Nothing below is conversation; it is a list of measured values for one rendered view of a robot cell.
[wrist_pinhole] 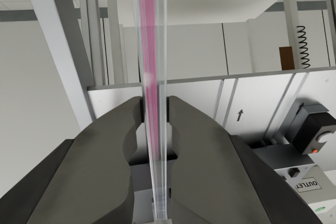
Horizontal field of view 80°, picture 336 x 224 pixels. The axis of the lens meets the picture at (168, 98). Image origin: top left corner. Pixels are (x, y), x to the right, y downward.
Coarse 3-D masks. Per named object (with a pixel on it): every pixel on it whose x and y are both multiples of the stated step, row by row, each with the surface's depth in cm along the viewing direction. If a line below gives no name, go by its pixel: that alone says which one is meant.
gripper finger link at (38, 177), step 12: (60, 144) 8; (48, 156) 8; (60, 156) 8; (36, 168) 7; (48, 168) 7; (24, 180) 7; (36, 180) 7; (48, 180) 7; (12, 192) 6; (24, 192) 6; (36, 192) 6; (0, 204) 6; (12, 204) 6; (24, 204) 6; (36, 204) 6; (0, 216) 6; (12, 216) 6; (24, 216) 6
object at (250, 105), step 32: (96, 96) 26; (128, 96) 27; (192, 96) 29; (224, 96) 30; (256, 96) 31; (288, 96) 32; (320, 96) 34; (224, 128) 35; (256, 128) 36; (288, 128) 38; (320, 160) 49
